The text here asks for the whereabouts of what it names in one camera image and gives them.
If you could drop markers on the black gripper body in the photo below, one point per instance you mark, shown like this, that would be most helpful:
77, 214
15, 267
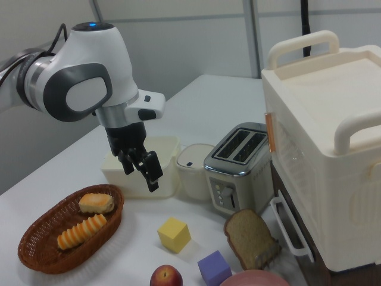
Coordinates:
126, 137

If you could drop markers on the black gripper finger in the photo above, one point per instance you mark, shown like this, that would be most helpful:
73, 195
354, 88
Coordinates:
127, 165
152, 169

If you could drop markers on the orange striped bread roll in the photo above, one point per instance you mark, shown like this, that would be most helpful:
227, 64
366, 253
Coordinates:
80, 231

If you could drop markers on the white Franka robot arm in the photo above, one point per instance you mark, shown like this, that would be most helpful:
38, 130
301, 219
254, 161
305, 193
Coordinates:
89, 50

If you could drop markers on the rectangular golden bread bun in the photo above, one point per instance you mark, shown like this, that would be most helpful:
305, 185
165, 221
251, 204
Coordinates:
96, 203

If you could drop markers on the brown bread slice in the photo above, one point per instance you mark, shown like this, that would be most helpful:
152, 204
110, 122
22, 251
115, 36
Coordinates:
247, 232

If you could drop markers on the cream plastic open container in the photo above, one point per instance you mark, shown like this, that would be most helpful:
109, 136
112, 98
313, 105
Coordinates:
168, 175

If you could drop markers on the small white lidded bin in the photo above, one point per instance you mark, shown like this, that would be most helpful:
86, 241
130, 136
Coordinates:
193, 178

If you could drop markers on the yellow cube block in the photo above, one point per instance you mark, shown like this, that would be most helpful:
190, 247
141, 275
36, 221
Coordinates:
174, 235

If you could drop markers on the silver two-slot toaster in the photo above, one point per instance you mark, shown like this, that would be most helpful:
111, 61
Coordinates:
238, 181

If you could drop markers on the red apple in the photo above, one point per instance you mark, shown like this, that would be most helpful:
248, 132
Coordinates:
165, 277

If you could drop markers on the purple cube block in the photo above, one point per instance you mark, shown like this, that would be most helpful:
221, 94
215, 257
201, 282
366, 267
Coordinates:
214, 266

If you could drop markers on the brown wicker basket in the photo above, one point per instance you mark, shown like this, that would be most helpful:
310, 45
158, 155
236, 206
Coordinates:
44, 247

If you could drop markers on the pink plate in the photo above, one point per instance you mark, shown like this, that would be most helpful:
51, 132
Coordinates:
253, 278

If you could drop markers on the cream toy kitchen cabinet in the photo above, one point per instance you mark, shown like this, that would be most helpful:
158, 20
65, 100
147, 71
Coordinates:
327, 134

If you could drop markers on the black background pole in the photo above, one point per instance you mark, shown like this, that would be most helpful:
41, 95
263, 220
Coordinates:
305, 26

